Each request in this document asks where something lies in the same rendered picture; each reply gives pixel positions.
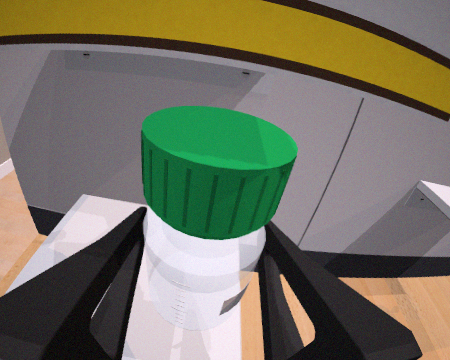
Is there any white bottle with green cap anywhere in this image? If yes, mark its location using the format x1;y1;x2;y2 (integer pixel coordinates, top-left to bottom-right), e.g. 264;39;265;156
141;106;298;331

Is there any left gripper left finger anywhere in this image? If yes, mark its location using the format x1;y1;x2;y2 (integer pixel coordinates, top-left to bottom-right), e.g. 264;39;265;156
0;206;147;360

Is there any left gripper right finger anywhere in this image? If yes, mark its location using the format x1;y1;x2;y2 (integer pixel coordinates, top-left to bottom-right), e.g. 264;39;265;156
258;220;423;360

